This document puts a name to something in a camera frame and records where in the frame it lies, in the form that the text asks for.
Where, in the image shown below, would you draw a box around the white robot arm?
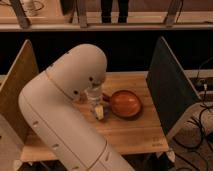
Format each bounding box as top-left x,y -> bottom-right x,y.
18,44 -> 134,171

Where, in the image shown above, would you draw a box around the orange bowl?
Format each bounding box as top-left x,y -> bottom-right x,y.
103,90 -> 142,118

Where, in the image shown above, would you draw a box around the left wooden side panel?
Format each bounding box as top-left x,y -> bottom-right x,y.
0,39 -> 40,171

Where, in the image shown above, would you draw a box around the right dark side panel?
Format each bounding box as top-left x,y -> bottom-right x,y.
146,37 -> 201,139

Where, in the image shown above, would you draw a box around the person legs in background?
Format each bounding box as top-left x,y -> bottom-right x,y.
101,0 -> 129,23

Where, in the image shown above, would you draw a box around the wooden shelf rail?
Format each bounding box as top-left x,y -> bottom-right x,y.
0,11 -> 213,33

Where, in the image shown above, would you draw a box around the black cables on floor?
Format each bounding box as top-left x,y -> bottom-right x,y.
173,56 -> 213,171

